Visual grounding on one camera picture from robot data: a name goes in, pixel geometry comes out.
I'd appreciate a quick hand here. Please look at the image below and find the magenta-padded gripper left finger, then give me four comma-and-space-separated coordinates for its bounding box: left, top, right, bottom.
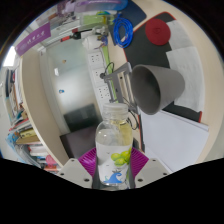
57, 147, 99, 190

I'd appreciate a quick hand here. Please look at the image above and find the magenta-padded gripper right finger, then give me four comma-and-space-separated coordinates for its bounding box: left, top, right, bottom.
127, 147, 171, 190

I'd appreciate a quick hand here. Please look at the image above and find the clear plastic bottle white cap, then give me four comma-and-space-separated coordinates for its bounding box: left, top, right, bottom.
95, 102, 134, 190

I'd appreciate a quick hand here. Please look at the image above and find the black computer monitor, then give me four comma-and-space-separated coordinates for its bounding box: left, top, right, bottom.
59, 125, 101, 160

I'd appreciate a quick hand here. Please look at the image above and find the white shelf unit with books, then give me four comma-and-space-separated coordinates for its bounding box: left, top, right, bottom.
0, 49, 68, 173

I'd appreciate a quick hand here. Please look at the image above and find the grey mug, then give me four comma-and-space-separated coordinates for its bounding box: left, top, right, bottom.
130, 64, 186, 116

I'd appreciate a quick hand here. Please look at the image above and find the grey metal laptop stand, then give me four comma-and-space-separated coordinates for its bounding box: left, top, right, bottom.
99, 61, 139, 116

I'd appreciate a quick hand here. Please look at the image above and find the large white paper napkin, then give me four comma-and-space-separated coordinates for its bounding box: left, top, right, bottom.
165, 46, 206, 113

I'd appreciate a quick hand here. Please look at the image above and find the black desk mat red edge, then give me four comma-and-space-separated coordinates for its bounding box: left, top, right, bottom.
123, 11, 204, 124

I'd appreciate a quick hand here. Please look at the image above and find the white ceramic jar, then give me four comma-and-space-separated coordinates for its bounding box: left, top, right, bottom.
82, 34, 101, 51

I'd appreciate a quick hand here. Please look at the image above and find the dark wine bottle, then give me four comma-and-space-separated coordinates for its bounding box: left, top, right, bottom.
59, 28, 93, 43

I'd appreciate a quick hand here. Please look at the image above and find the small white paper napkin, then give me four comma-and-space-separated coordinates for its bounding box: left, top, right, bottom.
166, 19, 193, 51

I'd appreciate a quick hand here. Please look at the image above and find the flat round red coaster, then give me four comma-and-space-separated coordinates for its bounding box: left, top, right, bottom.
144, 18, 172, 47

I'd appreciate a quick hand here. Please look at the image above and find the dark blue mouse pad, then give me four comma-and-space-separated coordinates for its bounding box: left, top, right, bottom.
108, 0, 148, 33

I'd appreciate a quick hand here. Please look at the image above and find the white wall socket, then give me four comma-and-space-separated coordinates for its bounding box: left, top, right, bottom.
95, 83, 113, 103
87, 50, 103, 69
90, 67, 107, 85

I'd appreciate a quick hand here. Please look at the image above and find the black plug with cable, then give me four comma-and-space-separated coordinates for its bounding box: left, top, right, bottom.
103, 61, 116, 77

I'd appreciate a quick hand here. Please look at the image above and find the coiled blue cable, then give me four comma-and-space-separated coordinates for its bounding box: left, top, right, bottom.
112, 13, 134, 49

